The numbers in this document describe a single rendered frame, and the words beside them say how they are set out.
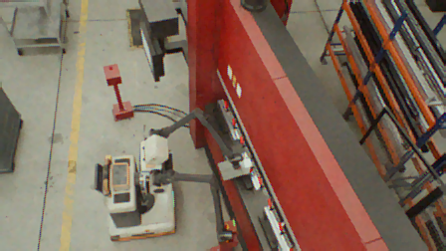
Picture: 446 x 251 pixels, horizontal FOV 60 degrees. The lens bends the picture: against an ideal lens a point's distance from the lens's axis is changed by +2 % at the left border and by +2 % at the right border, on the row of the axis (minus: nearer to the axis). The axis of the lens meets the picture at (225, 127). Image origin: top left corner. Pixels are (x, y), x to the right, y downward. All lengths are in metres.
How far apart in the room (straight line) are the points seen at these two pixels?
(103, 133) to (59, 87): 0.99
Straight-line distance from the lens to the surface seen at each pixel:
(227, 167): 3.45
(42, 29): 5.87
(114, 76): 4.40
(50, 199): 4.67
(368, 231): 2.01
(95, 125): 5.04
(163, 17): 3.26
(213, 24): 3.21
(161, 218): 4.03
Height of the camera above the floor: 4.04
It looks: 56 degrees down
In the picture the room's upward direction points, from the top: 7 degrees clockwise
